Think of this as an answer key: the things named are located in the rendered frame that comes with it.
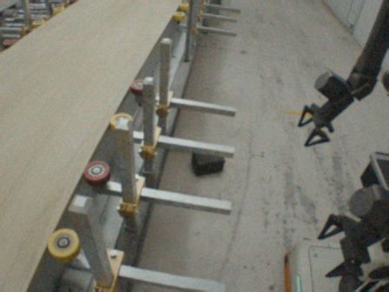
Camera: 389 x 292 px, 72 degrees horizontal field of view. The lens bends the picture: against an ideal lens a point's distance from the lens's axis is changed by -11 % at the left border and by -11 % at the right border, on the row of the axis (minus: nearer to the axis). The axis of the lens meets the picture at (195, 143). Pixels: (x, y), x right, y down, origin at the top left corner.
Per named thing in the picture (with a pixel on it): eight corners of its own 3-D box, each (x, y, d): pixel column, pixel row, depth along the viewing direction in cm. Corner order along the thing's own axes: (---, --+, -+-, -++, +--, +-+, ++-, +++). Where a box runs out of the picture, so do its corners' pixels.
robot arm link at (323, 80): (374, 89, 76) (364, 75, 83) (348, 66, 73) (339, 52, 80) (343, 116, 83) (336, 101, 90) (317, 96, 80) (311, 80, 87)
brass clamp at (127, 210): (147, 187, 97) (147, 177, 94) (136, 222, 87) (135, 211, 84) (128, 184, 97) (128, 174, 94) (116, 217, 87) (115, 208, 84)
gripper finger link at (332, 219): (313, 254, 63) (346, 235, 57) (307, 227, 68) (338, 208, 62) (332, 261, 65) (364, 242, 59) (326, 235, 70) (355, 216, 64)
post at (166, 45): (166, 136, 139) (172, 38, 107) (165, 142, 136) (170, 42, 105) (159, 136, 139) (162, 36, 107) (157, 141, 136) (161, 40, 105)
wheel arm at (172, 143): (232, 154, 113) (234, 146, 110) (232, 161, 110) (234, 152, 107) (119, 136, 114) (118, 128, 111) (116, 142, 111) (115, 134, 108)
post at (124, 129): (139, 229, 102) (133, 118, 70) (136, 237, 99) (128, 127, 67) (129, 227, 102) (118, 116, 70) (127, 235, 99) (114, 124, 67)
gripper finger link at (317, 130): (299, 146, 89) (321, 127, 83) (294, 131, 94) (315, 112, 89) (313, 155, 91) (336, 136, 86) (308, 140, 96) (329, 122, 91)
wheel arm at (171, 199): (229, 209, 94) (232, 200, 91) (229, 217, 91) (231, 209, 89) (96, 186, 95) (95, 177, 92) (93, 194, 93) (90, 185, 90)
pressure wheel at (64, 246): (61, 278, 72) (49, 259, 64) (56, 253, 77) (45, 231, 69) (89, 270, 75) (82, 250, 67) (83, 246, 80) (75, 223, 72)
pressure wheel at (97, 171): (89, 204, 91) (82, 180, 83) (89, 184, 96) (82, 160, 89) (114, 202, 93) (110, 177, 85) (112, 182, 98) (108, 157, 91)
